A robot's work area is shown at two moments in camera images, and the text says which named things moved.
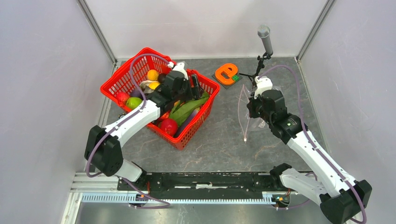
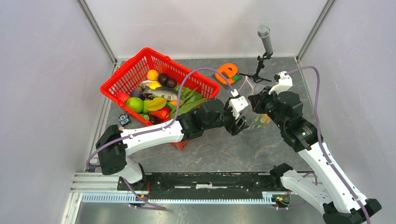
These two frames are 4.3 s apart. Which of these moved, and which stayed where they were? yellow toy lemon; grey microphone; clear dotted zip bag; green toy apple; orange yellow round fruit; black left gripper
Moved: clear dotted zip bag; black left gripper
Stayed: yellow toy lemon; orange yellow round fruit; grey microphone; green toy apple
